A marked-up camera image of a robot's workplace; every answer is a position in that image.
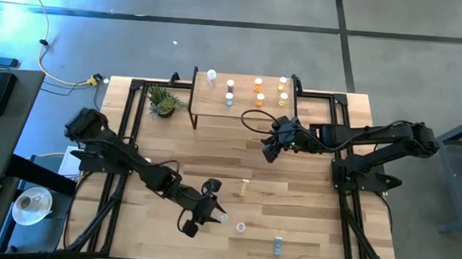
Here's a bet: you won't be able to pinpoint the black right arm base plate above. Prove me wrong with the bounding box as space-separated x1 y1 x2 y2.
330 157 405 196

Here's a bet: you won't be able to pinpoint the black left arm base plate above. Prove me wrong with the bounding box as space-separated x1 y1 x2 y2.
69 148 134 176

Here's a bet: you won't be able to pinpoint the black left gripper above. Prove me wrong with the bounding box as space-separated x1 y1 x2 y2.
178 176 229 241

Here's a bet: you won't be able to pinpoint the black desk beam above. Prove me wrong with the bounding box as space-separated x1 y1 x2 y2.
5 154 79 197

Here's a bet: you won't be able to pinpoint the white paper sheet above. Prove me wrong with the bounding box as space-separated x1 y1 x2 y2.
57 145 87 180

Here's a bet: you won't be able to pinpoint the small grey-blue bottle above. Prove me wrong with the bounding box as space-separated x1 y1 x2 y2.
272 236 285 258

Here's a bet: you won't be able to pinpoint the grey metal cart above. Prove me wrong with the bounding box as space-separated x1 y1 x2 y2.
409 105 462 235

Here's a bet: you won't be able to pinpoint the yellow floor cable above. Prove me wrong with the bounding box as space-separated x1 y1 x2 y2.
11 0 98 88

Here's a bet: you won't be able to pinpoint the black aluminium table frame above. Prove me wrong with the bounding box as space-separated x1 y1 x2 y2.
60 73 410 259

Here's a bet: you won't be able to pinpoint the succulent plant black pot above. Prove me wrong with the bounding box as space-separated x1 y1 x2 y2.
145 83 190 120

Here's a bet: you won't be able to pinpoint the white bowl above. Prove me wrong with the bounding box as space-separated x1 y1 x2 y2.
10 184 55 228

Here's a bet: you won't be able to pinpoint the yellow power plug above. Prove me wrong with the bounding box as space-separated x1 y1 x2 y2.
87 73 103 89

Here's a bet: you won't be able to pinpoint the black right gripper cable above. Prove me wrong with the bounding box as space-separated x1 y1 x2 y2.
240 108 283 136

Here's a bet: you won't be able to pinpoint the wooden shelf black metal legs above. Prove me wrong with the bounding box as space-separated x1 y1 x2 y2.
186 65 305 138

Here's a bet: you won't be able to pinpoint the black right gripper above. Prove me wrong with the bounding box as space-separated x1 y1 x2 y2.
259 114 315 167

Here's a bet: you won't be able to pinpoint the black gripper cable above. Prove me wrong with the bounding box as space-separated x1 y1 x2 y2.
175 207 191 234
240 108 283 136

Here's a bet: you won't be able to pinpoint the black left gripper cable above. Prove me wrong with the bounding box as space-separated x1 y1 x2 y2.
175 207 191 234

